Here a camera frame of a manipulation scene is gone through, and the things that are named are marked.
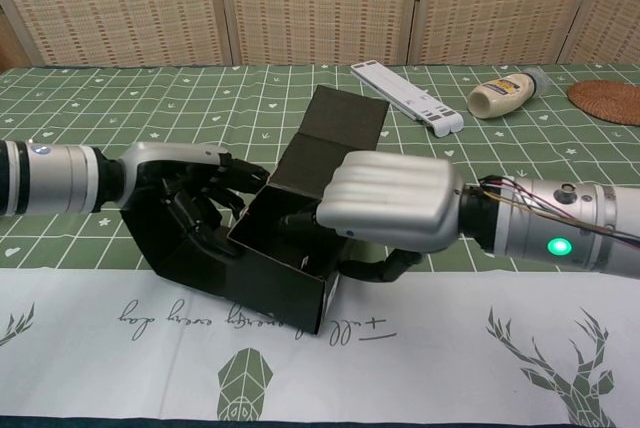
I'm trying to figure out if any green grid deer tablecloth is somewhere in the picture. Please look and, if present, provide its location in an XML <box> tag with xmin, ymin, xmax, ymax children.
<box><xmin>0</xmin><ymin>61</ymin><xmax>640</xmax><ymax>424</ymax></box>

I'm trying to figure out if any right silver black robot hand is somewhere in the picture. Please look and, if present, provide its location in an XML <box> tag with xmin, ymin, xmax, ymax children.
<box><xmin>279</xmin><ymin>150</ymin><xmax>466</xmax><ymax>285</ymax></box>

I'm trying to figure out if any mayonnaise squeeze bottle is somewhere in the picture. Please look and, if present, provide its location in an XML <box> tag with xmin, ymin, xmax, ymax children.
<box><xmin>467</xmin><ymin>67</ymin><xmax>551</xmax><ymax>120</ymax></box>

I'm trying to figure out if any round brown woven coaster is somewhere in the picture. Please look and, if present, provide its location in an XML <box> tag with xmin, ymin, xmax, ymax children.
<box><xmin>567</xmin><ymin>80</ymin><xmax>640</xmax><ymax>125</ymax></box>

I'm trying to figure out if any black folding cardboard box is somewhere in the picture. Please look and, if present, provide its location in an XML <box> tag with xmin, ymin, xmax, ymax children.
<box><xmin>121</xmin><ymin>85</ymin><xmax>391</xmax><ymax>337</ymax></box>

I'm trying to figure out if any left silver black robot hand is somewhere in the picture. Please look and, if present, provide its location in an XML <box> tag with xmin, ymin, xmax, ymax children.
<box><xmin>117</xmin><ymin>141</ymin><xmax>271</xmax><ymax>262</ymax></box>

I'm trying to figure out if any white folding stand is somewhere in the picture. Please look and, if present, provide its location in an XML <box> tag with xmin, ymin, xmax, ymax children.
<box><xmin>349</xmin><ymin>61</ymin><xmax>464</xmax><ymax>138</ymax></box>

